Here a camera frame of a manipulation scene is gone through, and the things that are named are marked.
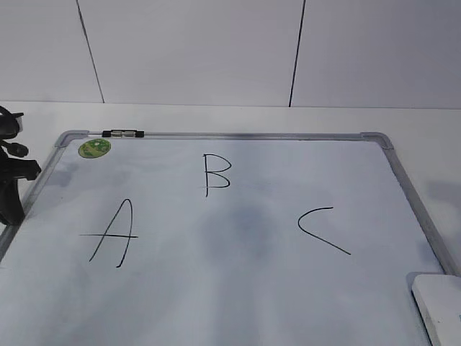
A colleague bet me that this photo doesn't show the green round magnet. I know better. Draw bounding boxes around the green round magnet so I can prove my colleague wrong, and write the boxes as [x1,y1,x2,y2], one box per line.
[78,138,111,159]

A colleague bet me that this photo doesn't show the whiteboard with aluminium frame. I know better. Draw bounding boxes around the whiteboard with aluminium frame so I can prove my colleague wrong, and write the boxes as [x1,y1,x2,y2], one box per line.
[1,131,460,345]

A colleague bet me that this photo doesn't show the white whiteboard eraser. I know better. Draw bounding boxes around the white whiteboard eraser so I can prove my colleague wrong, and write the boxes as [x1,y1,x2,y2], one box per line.
[411,274,461,346]

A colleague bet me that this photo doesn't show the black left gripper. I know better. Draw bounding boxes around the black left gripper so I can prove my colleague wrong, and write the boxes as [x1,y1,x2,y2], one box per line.
[1,142,42,226]

